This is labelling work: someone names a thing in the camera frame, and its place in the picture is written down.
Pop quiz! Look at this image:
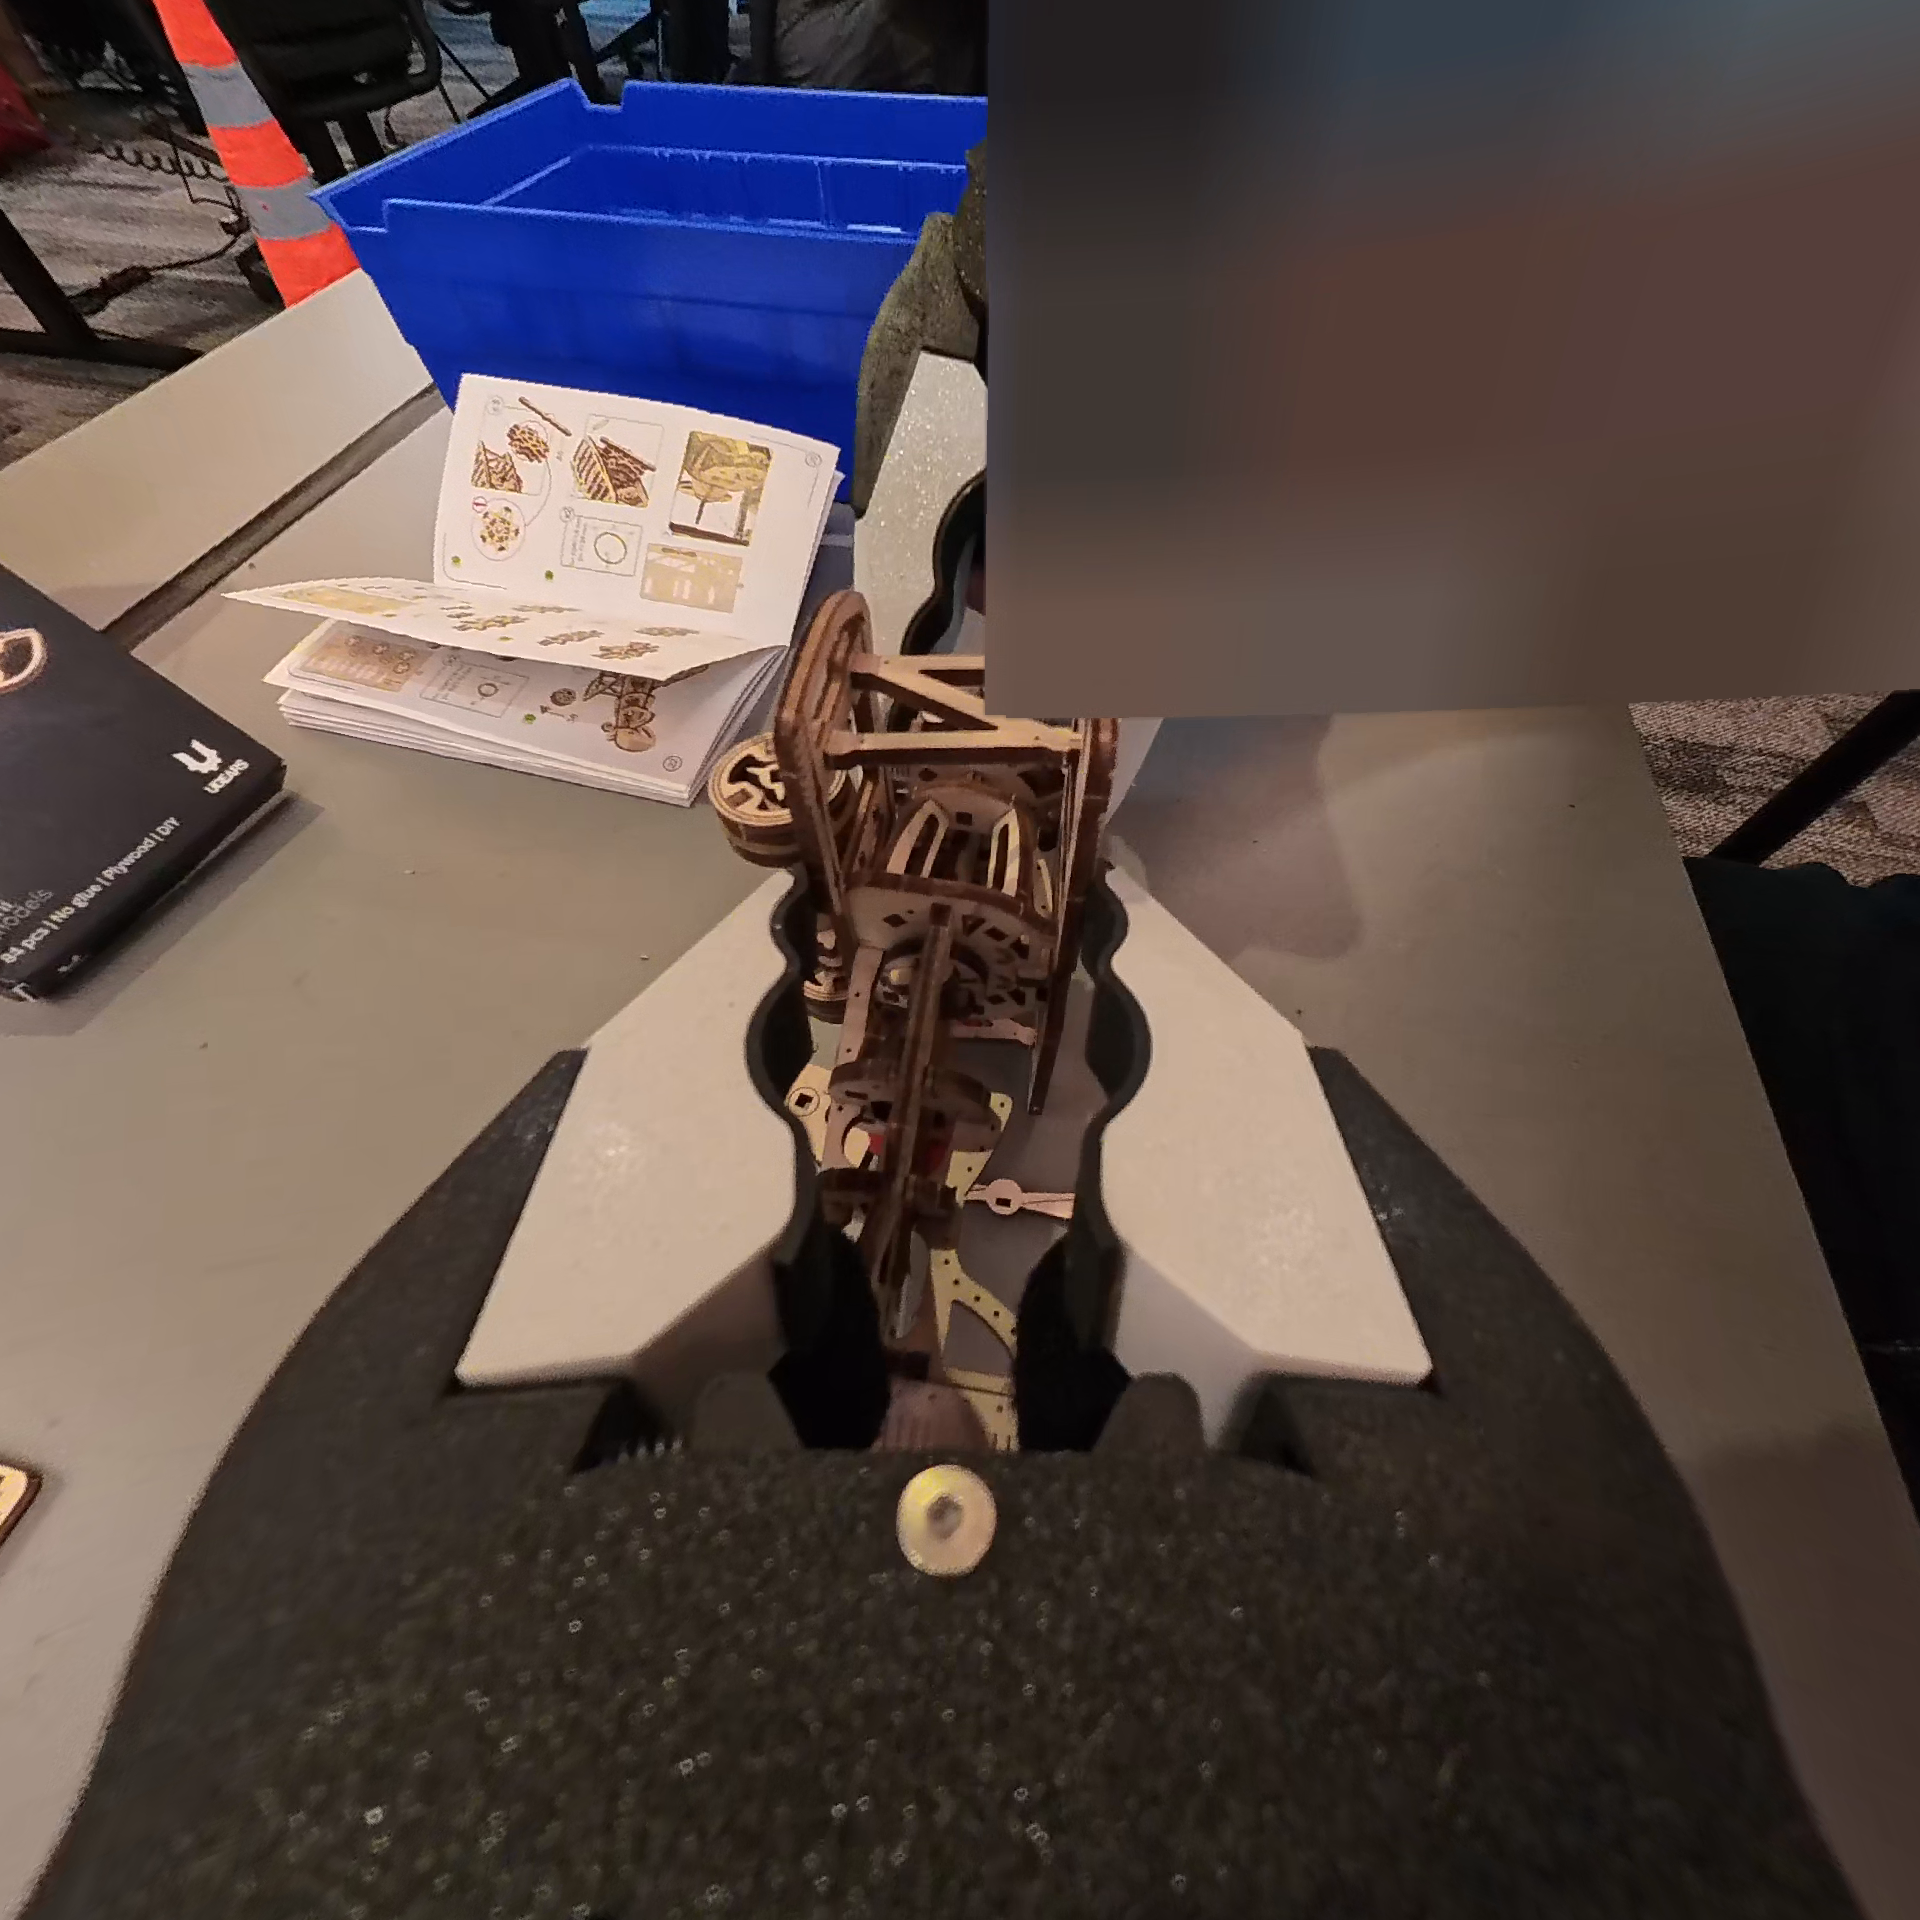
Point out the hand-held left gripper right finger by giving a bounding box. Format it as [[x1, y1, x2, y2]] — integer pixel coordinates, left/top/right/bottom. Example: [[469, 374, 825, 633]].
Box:
[[1086, 885, 1435, 1381]]

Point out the orange traffic cone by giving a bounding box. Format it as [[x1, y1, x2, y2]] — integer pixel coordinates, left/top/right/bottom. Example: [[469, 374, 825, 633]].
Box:
[[147, 0, 366, 309]]

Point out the blue plastic bin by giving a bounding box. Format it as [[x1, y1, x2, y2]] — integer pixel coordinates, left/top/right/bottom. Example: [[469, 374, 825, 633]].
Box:
[[314, 72, 995, 476]]

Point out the wooden model biplane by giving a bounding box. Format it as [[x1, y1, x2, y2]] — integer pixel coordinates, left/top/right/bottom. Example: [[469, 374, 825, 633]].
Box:
[[706, 593, 1123, 1408]]

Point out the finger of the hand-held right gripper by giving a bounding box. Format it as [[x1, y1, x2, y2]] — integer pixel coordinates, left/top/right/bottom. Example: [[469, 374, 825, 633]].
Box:
[[852, 345, 995, 667]]

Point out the black model kit box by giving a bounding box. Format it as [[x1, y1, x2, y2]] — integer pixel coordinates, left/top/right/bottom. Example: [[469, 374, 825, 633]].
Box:
[[0, 563, 290, 1000]]

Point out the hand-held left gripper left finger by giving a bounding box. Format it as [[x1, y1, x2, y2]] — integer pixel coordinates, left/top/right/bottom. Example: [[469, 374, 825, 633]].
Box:
[[454, 885, 811, 1381]]

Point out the grey desk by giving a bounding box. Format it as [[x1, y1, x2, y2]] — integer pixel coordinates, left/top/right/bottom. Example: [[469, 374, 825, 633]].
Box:
[[0, 275, 1920, 1920]]

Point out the white instruction booklet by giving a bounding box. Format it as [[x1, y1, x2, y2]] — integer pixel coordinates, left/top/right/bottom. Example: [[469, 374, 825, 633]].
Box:
[[227, 374, 852, 808]]

